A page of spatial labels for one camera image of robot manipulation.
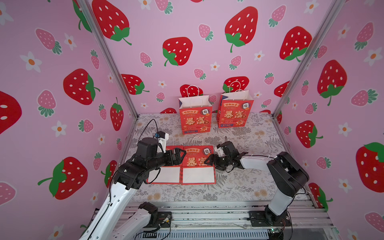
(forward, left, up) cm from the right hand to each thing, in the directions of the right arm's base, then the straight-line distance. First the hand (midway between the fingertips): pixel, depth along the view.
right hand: (209, 162), depth 91 cm
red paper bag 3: (+34, -15, +15) cm, 40 cm away
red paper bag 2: (+24, +10, +19) cm, 32 cm away
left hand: (-8, +14, +24) cm, 29 cm away
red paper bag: (-5, +9, -2) cm, 11 cm away
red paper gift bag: (-10, +24, 0) cm, 26 cm away
